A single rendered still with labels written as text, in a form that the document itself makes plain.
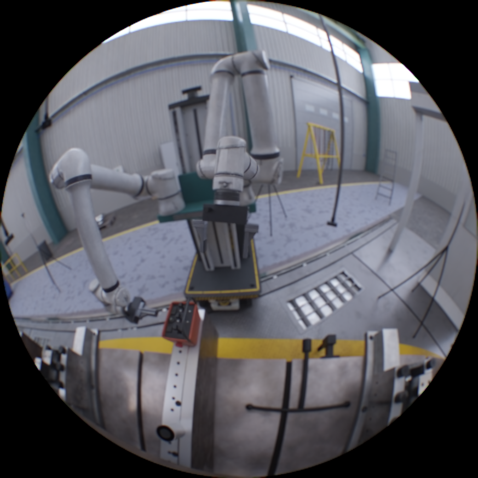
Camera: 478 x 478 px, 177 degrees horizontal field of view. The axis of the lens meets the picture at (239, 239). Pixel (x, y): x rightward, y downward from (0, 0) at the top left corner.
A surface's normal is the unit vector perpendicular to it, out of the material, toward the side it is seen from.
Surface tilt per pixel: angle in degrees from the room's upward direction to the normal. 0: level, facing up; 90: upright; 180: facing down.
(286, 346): 0
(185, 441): 0
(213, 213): 66
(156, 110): 90
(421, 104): 90
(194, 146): 90
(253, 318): 0
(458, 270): 90
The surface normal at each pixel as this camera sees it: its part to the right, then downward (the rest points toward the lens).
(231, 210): -0.13, 0.20
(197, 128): 0.01, 0.57
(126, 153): 0.32, 0.51
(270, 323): -0.10, -0.82
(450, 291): -0.94, 0.26
